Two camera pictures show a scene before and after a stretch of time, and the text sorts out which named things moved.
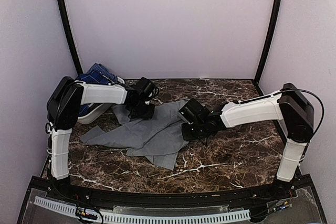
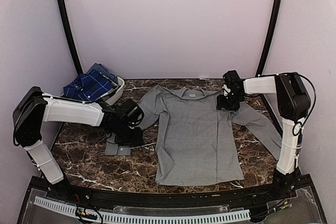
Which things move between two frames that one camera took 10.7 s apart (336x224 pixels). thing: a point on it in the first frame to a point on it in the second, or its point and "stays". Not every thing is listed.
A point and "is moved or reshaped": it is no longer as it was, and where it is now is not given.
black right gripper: [187, 135] to [220, 103]
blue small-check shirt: [100, 68] stays
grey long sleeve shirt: [157, 136] is moved or reshaped
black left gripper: [148, 115] to [137, 139]
